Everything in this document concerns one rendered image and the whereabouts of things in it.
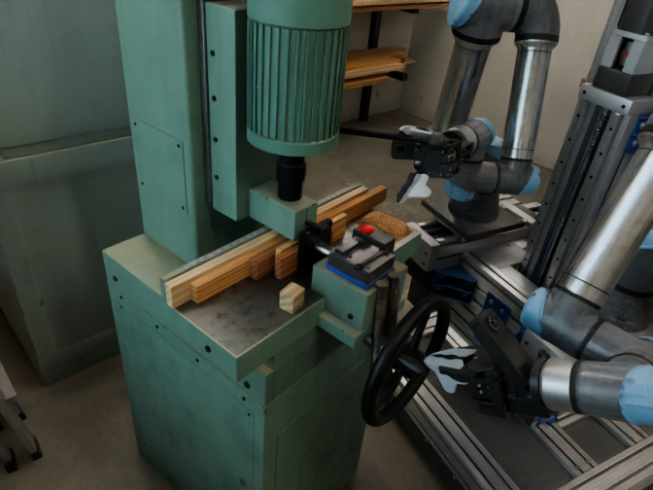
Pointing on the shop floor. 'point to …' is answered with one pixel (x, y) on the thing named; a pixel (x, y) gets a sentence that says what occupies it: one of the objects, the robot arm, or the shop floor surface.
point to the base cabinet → (237, 414)
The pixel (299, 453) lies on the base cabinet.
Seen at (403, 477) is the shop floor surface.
